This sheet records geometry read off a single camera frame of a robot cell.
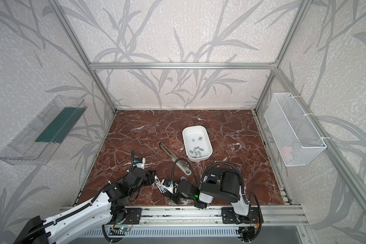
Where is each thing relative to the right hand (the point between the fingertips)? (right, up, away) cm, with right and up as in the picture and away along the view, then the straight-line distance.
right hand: (164, 185), depth 83 cm
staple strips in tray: (+18, +18, +16) cm, 30 cm away
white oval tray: (+19, +20, +19) cm, 34 cm away
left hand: (-5, +9, +2) cm, 11 cm away
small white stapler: (-3, +2, 0) cm, 4 cm away
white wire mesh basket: (+58, +29, -22) cm, 68 cm away
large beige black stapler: (+9, +9, +6) cm, 14 cm away
